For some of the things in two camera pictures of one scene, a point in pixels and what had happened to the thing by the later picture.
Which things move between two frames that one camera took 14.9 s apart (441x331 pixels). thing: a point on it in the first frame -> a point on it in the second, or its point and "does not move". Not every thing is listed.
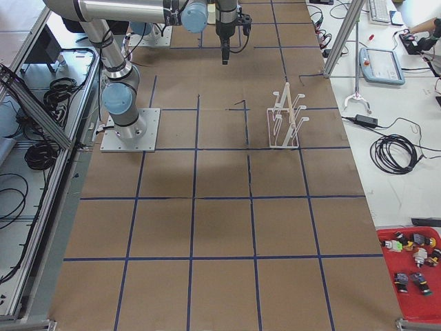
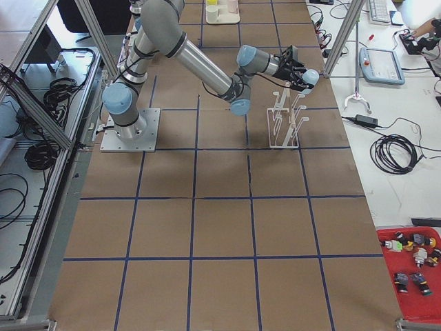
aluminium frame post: (353, 11) does not move
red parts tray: (413, 256) does not move
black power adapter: (370, 121) does not move
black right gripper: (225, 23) -> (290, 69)
